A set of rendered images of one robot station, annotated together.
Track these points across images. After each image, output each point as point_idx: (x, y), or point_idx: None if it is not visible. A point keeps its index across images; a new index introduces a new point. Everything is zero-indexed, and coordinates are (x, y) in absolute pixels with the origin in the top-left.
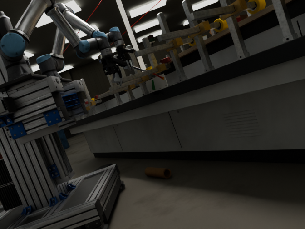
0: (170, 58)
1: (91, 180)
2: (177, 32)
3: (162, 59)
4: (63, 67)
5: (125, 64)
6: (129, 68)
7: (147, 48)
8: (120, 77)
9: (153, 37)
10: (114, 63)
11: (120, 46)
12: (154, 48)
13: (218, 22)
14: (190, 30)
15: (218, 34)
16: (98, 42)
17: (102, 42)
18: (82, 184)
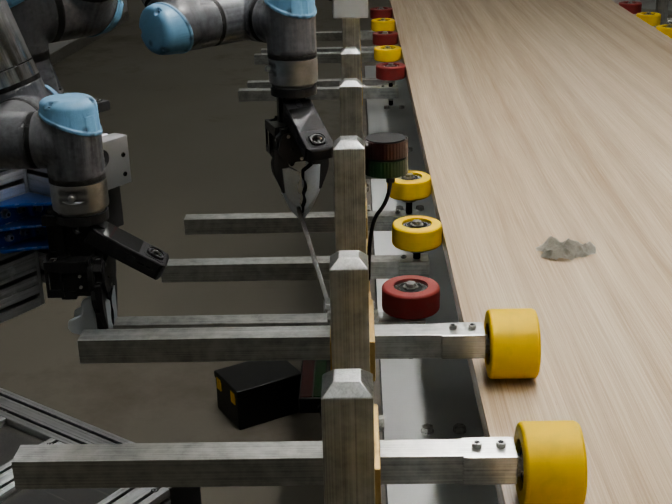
0: (455, 292)
1: (65, 494)
2: (140, 468)
3: (384, 293)
4: (114, 24)
5: (152, 272)
6: (292, 207)
7: (148, 340)
8: (100, 325)
9: (399, 156)
10: (86, 262)
11: (282, 95)
12: (188, 349)
13: (514, 465)
14: (244, 470)
15: (502, 503)
16: (29, 153)
17: (50, 157)
18: (33, 489)
